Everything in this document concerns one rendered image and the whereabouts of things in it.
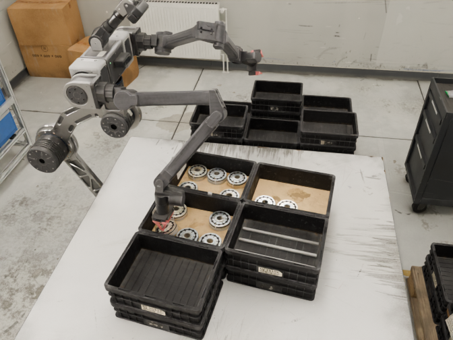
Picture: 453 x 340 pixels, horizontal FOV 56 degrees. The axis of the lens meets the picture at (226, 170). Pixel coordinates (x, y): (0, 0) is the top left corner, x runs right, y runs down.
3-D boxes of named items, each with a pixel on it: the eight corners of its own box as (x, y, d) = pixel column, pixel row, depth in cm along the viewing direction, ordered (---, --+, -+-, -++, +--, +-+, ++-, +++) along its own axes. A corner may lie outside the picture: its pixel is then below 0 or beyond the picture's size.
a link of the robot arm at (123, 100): (226, 86, 171) (222, 88, 161) (228, 119, 175) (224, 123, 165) (121, 88, 178) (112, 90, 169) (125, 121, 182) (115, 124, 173)
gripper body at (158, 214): (174, 208, 193) (173, 195, 188) (165, 223, 185) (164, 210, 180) (161, 204, 194) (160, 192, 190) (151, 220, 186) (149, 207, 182)
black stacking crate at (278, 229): (224, 266, 185) (224, 250, 177) (243, 218, 206) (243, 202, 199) (316, 288, 175) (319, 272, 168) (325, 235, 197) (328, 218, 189)
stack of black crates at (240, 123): (193, 170, 337) (188, 123, 308) (201, 147, 360) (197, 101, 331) (243, 175, 332) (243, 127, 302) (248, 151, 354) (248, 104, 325)
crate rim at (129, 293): (103, 290, 166) (102, 286, 165) (137, 233, 188) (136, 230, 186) (199, 316, 157) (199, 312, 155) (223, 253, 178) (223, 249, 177)
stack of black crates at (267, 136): (243, 174, 332) (243, 139, 310) (248, 151, 354) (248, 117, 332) (294, 179, 326) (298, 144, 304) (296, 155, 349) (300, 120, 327)
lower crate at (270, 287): (224, 282, 192) (224, 266, 184) (242, 233, 213) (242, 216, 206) (313, 303, 182) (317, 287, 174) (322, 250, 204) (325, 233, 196)
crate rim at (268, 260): (223, 253, 178) (223, 249, 177) (242, 204, 200) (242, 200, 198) (319, 274, 169) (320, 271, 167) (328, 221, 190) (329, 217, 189)
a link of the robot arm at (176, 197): (161, 173, 185) (155, 179, 177) (187, 177, 184) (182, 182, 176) (160, 199, 189) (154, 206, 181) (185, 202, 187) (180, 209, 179)
